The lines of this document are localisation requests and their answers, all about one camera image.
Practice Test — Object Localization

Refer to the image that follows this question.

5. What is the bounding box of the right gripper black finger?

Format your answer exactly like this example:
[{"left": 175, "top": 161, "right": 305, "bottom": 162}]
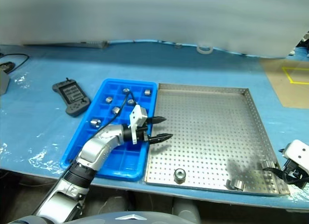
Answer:
[
  {"left": 262, "top": 167, "right": 288, "bottom": 183},
  {"left": 286, "top": 178, "right": 307, "bottom": 189}
]

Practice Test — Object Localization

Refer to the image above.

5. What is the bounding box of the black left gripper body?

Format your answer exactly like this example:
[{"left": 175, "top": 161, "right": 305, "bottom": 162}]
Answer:
[{"left": 136, "top": 117, "right": 153, "bottom": 143}]

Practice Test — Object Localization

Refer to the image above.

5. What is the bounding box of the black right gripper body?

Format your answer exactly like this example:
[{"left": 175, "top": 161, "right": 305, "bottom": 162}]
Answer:
[{"left": 281, "top": 158, "right": 305, "bottom": 180}]

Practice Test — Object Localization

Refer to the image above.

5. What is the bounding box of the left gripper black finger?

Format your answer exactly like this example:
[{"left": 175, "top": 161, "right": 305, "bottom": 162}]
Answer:
[
  {"left": 147, "top": 133, "right": 174, "bottom": 144},
  {"left": 147, "top": 116, "right": 167, "bottom": 125}
]

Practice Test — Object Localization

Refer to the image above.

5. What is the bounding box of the blue compartment tray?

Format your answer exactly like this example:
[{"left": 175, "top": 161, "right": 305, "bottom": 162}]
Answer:
[{"left": 60, "top": 78, "right": 159, "bottom": 182}]

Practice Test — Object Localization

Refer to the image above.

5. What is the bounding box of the grey device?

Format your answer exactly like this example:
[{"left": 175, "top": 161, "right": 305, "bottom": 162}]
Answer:
[{"left": 0, "top": 70, "right": 11, "bottom": 97}]

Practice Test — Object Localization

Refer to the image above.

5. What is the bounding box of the perforated metal tray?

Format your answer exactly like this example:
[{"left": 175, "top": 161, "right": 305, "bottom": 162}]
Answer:
[{"left": 144, "top": 83, "right": 291, "bottom": 196}]

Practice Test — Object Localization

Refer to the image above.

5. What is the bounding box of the grey rounded shape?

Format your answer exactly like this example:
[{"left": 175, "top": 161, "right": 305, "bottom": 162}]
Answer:
[{"left": 172, "top": 198, "right": 201, "bottom": 224}]

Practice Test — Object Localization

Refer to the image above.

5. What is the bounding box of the black handheld controller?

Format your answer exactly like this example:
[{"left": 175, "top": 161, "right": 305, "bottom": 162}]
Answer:
[{"left": 52, "top": 77, "right": 92, "bottom": 118}]

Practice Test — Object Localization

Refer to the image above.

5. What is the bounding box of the brown cardboard sheet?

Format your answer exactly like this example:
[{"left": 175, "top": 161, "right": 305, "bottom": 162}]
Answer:
[{"left": 259, "top": 57, "right": 309, "bottom": 109}]

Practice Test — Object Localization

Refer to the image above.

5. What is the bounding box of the grey robot torso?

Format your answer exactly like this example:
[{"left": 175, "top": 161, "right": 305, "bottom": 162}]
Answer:
[{"left": 9, "top": 211, "right": 184, "bottom": 224}]

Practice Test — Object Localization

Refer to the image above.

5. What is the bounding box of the white backdrop sheet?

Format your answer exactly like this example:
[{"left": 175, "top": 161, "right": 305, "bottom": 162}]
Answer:
[{"left": 0, "top": 0, "right": 309, "bottom": 59}]

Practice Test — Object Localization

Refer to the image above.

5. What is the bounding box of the black plug adapter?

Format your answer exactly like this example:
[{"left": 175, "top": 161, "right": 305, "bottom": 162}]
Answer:
[{"left": 0, "top": 61, "right": 14, "bottom": 74}]

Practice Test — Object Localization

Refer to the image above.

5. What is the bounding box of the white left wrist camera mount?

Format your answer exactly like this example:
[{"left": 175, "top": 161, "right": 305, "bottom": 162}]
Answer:
[{"left": 128, "top": 104, "right": 148, "bottom": 145}]

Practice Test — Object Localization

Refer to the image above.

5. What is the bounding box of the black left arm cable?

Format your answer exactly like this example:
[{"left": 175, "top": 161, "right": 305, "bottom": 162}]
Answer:
[{"left": 88, "top": 90, "right": 137, "bottom": 141}]

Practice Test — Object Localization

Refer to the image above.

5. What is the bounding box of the white tape ring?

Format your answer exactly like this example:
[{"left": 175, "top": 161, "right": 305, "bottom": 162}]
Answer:
[{"left": 197, "top": 45, "right": 213, "bottom": 55}]

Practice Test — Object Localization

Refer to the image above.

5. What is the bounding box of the thin black table cable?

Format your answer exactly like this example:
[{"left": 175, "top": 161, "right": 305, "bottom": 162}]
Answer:
[{"left": 0, "top": 53, "right": 30, "bottom": 72}]

